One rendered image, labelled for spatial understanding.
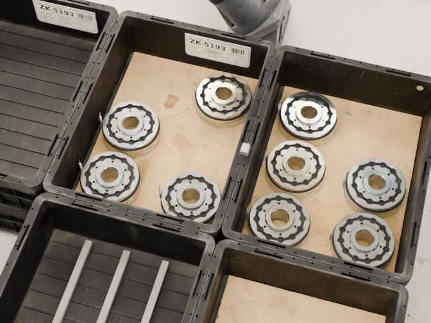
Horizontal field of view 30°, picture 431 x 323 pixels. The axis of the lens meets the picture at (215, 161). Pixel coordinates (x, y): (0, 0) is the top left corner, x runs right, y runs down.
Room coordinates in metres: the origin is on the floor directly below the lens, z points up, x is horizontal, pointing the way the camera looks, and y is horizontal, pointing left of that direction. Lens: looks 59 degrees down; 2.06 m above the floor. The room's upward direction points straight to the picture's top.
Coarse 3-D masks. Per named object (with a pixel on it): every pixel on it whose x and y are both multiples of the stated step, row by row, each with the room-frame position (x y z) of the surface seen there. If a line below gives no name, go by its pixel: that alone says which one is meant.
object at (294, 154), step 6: (288, 156) 0.73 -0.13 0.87; (294, 156) 0.73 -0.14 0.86; (300, 156) 0.73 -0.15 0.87; (306, 156) 0.73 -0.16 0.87; (282, 162) 0.71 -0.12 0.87; (306, 162) 0.71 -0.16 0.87; (288, 168) 0.70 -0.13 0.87; (306, 168) 0.70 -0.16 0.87; (294, 174) 0.69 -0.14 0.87; (300, 174) 0.69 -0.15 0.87
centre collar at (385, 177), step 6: (366, 174) 0.69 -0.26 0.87; (372, 174) 0.69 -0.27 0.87; (378, 174) 0.69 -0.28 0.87; (384, 174) 0.69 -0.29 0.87; (366, 180) 0.68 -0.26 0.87; (384, 180) 0.68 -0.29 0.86; (390, 180) 0.68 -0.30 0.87; (366, 186) 0.67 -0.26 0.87; (384, 186) 0.67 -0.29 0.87; (390, 186) 0.67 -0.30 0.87; (372, 192) 0.66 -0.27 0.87; (378, 192) 0.66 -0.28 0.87; (384, 192) 0.66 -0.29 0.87
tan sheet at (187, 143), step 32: (160, 64) 0.96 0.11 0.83; (128, 96) 0.88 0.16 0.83; (160, 96) 0.88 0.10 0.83; (192, 96) 0.88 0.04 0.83; (128, 128) 0.81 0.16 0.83; (160, 128) 0.81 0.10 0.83; (192, 128) 0.81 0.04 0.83; (224, 128) 0.81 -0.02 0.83; (160, 160) 0.74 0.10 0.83; (192, 160) 0.74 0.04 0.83; (224, 160) 0.74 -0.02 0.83
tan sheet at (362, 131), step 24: (288, 96) 0.88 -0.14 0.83; (360, 120) 0.83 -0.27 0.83; (384, 120) 0.83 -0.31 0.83; (408, 120) 0.83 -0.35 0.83; (336, 144) 0.77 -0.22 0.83; (360, 144) 0.77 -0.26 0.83; (384, 144) 0.77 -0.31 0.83; (408, 144) 0.78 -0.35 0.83; (264, 168) 0.72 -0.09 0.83; (336, 168) 0.72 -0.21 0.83; (408, 168) 0.73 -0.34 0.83; (264, 192) 0.68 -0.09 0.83; (336, 192) 0.68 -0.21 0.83; (408, 192) 0.68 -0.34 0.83; (312, 216) 0.63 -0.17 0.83; (336, 216) 0.63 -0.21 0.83; (312, 240) 0.58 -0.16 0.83; (360, 240) 0.58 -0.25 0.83
